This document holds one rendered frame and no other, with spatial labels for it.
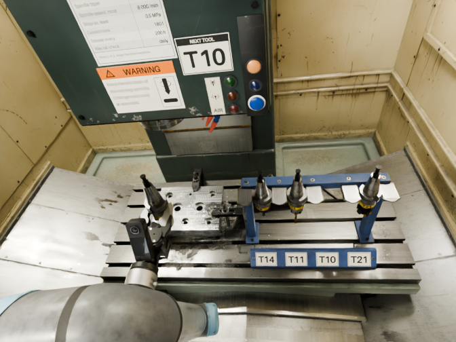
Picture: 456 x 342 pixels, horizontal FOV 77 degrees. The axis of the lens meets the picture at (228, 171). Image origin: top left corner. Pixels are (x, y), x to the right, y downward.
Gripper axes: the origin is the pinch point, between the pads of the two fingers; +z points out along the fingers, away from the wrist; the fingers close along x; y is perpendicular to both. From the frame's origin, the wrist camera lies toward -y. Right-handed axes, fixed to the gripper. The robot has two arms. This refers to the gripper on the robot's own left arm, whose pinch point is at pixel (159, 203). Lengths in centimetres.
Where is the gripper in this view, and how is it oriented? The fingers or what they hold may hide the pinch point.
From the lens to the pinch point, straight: 87.9
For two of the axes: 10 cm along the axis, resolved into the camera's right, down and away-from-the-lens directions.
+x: 9.9, -0.5, -1.5
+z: 0.7, -7.3, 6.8
